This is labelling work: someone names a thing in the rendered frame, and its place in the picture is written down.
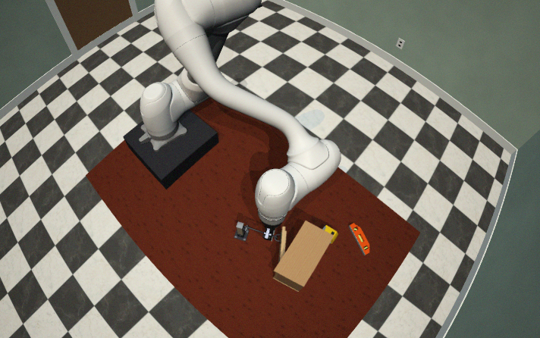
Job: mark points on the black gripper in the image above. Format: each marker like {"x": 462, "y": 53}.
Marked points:
{"x": 270, "y": 230}

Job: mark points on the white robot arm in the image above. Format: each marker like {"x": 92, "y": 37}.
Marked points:
{"x": 193, "y": 29}

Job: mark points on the orange flat bar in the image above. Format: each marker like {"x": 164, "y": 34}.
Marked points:
{"x": 360, "y": 238}

